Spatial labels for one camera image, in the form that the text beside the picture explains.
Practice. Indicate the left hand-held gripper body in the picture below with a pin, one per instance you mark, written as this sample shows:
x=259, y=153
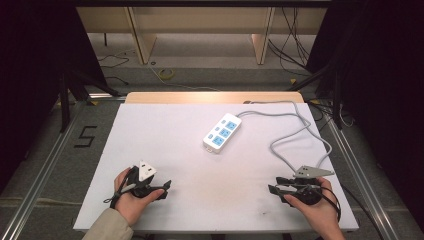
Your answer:
x=144, y=171

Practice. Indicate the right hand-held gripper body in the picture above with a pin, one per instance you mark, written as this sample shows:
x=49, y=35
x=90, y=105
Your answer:
x=308, y=186

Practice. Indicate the person's right hand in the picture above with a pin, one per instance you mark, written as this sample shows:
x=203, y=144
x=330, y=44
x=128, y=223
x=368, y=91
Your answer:
x=320, y=213

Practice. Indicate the person's left hand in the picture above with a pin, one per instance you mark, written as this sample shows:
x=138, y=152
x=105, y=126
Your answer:
x=130, y=206

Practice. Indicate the white power strip blue sockets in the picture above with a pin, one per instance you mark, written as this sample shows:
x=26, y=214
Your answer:
x=221, y=133

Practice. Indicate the black metal stand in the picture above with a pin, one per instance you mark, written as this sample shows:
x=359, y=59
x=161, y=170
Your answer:
x=65, y=100
x=337, y=100

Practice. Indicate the wooden table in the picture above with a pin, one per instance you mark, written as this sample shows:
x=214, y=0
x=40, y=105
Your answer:
x=213, y=97

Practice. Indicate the yellow tape roll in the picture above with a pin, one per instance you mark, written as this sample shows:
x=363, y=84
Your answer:
x=166, y=74

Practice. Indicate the black curtain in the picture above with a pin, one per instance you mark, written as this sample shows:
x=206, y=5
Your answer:
x=383, y=83
x=36, y=66

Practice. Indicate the light wooden desk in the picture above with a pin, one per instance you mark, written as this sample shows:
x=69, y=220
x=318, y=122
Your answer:
x=200, y=20

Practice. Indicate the aluminium floor rail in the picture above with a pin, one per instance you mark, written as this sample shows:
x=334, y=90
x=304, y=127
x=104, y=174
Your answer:
x=360, y=173
x=43, y=170

